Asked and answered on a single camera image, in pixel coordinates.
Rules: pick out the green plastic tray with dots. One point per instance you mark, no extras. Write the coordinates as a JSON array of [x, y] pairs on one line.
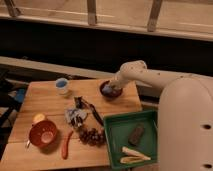
[[119, 127]]

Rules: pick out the black spatula tool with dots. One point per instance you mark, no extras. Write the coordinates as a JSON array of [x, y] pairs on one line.
[[81, 103]]

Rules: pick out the dark grape bunch toy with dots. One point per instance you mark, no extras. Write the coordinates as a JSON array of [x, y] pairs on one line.
[[93, 137]]

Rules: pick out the white cup blue inside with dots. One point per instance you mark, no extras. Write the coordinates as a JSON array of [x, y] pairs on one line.
[[61, 85]]

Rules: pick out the orange colander bowl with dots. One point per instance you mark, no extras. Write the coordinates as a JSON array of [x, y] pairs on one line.
[[43, 133]]

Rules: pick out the brown sponge block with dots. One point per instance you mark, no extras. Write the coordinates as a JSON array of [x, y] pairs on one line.
[[136, 134]]

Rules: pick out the wooden table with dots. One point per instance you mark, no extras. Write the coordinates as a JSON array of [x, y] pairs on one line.
[[42, 97]]

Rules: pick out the silver blue crumpled wrapper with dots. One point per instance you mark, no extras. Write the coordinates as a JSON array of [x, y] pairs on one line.
[[75, 116]]

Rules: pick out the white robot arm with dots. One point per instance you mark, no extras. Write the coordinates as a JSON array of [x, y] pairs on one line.
[[138, 71]]

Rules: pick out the purple bowl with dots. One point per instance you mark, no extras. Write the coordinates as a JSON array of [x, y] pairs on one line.
[[114, 94]]

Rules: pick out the yellow lemon toy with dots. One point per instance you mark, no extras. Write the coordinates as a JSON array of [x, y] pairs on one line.
[[38, 117]]

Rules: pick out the white robot base body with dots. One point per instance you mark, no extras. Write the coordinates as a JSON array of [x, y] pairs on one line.
[[185, 126]]

